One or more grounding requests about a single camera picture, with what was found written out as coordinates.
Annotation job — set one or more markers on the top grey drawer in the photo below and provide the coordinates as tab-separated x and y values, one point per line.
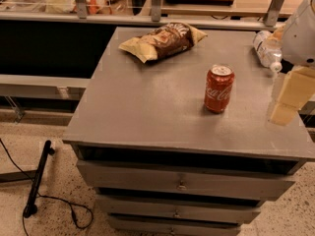
184	180

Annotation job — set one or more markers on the grey metal rail frame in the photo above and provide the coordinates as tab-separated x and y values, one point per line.
70	45

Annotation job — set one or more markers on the grey drawer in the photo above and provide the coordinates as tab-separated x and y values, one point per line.
171	227
184	180
176	209

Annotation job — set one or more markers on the clear plastic water bottle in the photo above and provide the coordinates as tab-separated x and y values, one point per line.
268	50

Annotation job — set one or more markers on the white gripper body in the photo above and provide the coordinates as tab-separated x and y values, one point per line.
300	39

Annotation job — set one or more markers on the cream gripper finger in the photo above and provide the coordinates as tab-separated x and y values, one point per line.
291	93

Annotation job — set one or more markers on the bottom grey drawer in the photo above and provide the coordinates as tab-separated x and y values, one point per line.
171	227

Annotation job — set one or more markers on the black stand leg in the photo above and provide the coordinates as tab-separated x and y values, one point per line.
34	175

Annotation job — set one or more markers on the brown yellow chip bag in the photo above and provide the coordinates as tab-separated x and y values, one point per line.
165	41

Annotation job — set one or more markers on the middle grey drawer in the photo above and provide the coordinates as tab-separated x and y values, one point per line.
176	209

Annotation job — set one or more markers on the red coca-cola can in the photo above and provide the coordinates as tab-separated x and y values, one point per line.
219	84

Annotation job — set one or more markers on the grey drawer cabinet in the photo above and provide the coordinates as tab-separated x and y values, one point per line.
154	113

